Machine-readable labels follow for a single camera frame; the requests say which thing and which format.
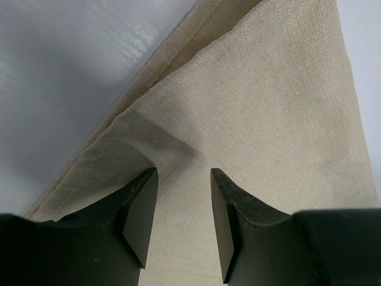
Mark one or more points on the beige cloth napkin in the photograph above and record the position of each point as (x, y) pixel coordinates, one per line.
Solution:
(260, 89)

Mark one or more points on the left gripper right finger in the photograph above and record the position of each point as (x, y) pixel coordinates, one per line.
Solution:
(260, 245)

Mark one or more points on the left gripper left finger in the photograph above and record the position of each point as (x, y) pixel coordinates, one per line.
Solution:
(105, 243)

